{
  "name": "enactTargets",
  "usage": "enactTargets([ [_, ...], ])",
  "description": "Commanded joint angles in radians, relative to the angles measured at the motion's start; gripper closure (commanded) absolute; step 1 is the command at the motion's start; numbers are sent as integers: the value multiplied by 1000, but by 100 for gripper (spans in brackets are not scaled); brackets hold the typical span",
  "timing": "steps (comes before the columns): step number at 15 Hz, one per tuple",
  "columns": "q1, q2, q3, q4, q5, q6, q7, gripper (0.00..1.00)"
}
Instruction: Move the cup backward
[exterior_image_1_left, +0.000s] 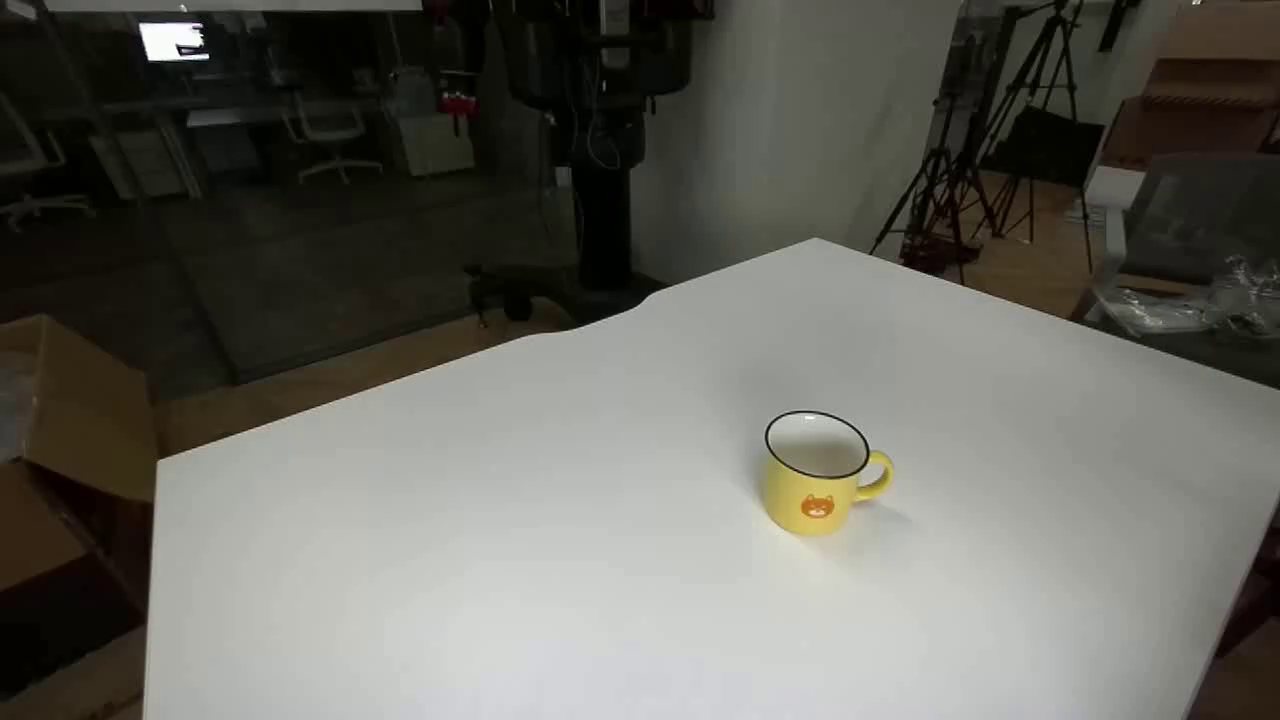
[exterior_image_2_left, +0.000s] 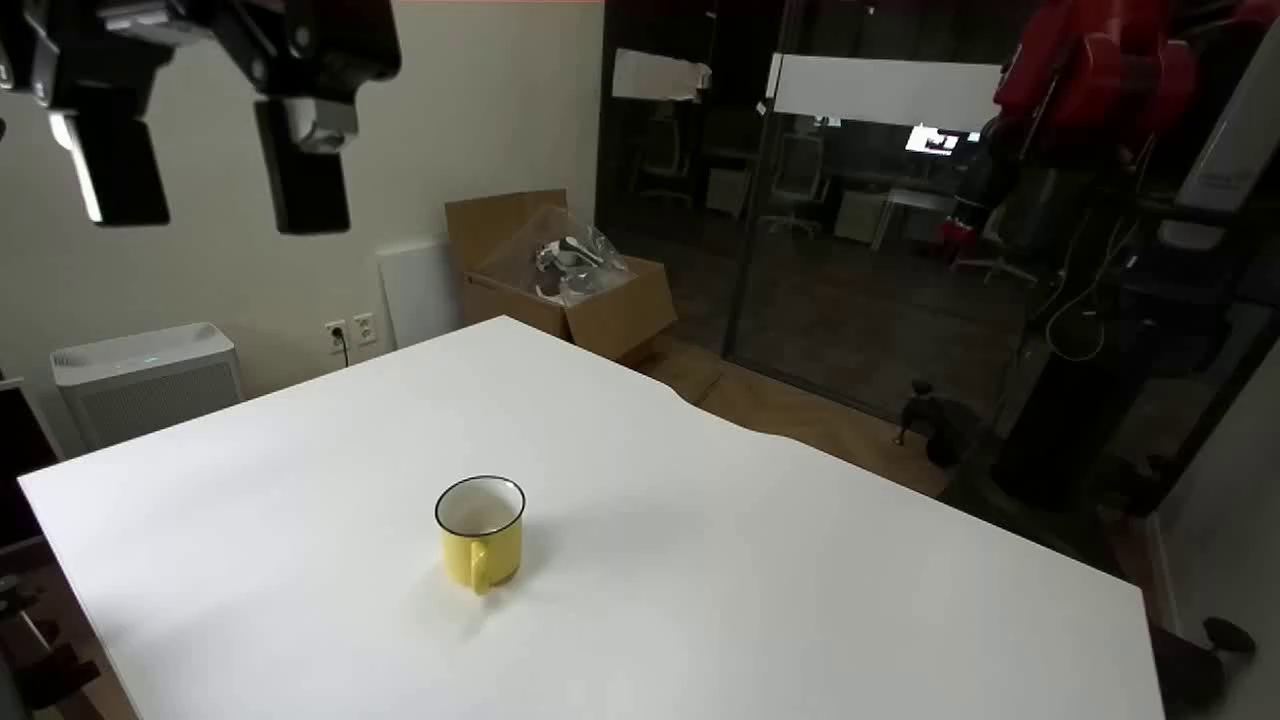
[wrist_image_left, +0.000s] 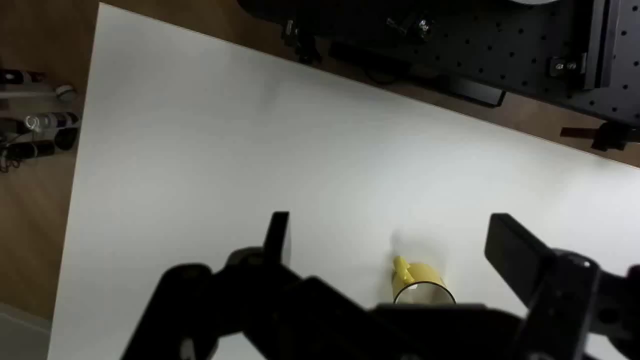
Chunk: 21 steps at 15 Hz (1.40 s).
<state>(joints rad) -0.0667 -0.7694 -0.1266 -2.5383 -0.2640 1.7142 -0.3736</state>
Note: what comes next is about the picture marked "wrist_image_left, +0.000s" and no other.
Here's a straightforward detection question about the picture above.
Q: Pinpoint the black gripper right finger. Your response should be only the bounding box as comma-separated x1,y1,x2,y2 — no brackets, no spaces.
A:
482,211,640,360

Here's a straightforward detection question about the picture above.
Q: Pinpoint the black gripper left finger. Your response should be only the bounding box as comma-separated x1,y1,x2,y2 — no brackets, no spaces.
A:
118,210,375,360

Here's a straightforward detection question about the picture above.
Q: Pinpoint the yellow ceramic mug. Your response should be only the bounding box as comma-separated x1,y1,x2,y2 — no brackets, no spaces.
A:
390,253,460,307

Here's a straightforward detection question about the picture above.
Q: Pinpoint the black table clamp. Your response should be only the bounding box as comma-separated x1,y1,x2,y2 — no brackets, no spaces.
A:
557,118,635,152

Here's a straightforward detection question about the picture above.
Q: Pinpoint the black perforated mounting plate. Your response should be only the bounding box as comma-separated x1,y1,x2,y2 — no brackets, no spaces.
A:
235,0,640,128

